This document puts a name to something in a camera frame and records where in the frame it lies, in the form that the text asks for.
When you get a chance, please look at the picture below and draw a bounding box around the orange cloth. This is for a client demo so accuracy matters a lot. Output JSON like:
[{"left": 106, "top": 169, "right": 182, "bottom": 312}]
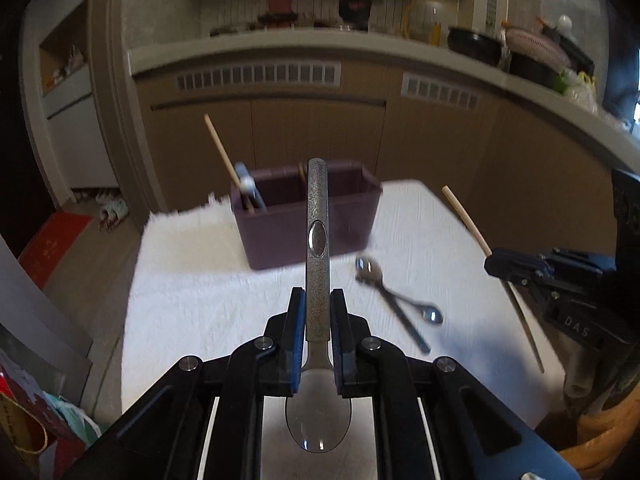
[{"left": 557, "top": 400, "right": 640, "bottom": 480}]

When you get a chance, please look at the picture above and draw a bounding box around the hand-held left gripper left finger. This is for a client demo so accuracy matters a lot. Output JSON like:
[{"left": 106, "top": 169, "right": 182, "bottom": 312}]
[{"left": 60, "top": 287, "right": 307, "bottom": 480}]

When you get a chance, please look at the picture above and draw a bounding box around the pink colander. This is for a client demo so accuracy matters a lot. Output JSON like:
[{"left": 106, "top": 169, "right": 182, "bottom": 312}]
[{"left": 505, "top": 27, "right": 571, "bottom": 68}]

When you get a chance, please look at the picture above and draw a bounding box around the short white vent grille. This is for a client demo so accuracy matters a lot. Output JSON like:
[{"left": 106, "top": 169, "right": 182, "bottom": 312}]
[{"left": 401, "top": 72, "right": 479, "bottom": 111}]

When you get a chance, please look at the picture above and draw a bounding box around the red mat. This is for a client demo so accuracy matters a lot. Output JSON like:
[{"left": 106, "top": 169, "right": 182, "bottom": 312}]
[{"left": 20, "top": 212, "right": 93, "bottom": 291}]

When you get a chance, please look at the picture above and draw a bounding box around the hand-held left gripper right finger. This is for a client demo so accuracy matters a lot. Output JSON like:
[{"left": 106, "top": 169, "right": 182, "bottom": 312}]
[{"left": 330, "top": 287, "right": 583, "bottom": 480}]

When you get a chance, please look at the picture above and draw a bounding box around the black cooking pot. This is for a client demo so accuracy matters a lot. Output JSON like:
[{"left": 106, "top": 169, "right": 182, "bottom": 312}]
[{"left": 510, "top": 52, "right": 563, "bottom": 88}]

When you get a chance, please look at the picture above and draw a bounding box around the wooden chopstick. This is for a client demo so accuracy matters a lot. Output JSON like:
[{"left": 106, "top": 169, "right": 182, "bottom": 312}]
[
  {"left": 203, "top": 114, "right": 251, "bottom": 213},
  {"left": 441, "top": 185, "right": 546, "bottom": 375}
]

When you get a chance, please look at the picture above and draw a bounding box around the grey board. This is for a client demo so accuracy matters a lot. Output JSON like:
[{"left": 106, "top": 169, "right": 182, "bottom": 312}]
[{"left": 0, "top": 240, "right": 93, "bottom": 401}]

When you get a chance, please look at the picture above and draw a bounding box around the grey handled metal spoon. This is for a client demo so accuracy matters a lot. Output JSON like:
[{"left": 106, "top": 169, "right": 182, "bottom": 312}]
[{"left": 370, "top": 282, "right": 445, "bottom": 325}]

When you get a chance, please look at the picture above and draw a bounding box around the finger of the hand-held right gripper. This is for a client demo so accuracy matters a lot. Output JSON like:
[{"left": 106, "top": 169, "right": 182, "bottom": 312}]
[{"left": 482, "top": 247, "right": 557, "bottom": 286}]

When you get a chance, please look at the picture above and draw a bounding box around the white shelf cabinet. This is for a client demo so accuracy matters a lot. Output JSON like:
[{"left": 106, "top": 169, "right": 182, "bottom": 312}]
[{"left": 20, "top": 0, "right": 131, "bottom": 201}]

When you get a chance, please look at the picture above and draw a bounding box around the clear plastic bag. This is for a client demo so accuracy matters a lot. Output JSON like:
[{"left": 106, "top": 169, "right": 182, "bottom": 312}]
[{"left": 562, "top": 70, "right": 601, "bottom": 111}]

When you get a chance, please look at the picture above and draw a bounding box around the white kitchen countertop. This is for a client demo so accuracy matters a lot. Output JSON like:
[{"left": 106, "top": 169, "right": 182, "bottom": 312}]
[{"left": 127, "top": 27, "right": 640, "bottom": 171}]

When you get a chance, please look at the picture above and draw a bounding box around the pair of slippers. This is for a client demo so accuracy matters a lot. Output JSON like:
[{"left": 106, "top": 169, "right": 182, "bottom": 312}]
[{"left": 97, "top": 197, "right": 131, "bottom": 233}]

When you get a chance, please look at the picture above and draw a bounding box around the yellow rimmed glass lid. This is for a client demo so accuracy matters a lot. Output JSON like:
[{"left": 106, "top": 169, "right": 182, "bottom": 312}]
[{"left": 404, "top": 0, "right": 451, "bottom": 46}]

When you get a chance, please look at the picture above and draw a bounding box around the large silver spoon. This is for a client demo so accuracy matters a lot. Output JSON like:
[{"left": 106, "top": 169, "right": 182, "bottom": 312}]
[{"left": 284, "top": 157, "right": 353, "bottom": 453}]

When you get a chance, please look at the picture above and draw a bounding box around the large metal spoon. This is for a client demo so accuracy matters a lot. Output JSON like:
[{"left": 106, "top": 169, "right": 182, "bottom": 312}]
[{"left": 354, "top": 256, "right": 432, "bottom": 355}]

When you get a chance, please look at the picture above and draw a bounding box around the long white vent grille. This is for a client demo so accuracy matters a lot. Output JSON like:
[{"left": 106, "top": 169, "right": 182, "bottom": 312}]
[{"left": 175, "top": 61, "right": 342, "bottom": 92}]

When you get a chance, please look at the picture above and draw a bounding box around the red patterned bag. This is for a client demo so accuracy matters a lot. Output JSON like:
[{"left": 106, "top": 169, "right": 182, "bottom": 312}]
[{"left": 0, "top": 350, "right": 86, "bottom": 480}]

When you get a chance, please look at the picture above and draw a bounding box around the purple utensil holder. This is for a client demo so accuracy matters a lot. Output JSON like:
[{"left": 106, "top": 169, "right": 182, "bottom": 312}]
[{"left": 230, "top": 160, "right": 383, "bottom": 272}]

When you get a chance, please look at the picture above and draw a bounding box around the white towel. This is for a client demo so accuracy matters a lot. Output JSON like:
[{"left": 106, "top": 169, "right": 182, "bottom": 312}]
[{"left": 121, "top": 178, "right": 573, "bottom": 480}]

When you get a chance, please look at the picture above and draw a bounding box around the brown kitchen cabinet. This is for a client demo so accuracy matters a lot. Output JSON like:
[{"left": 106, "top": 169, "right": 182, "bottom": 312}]
[{"left": 132, "top": 57, "right": 640, "bottom": 261}]

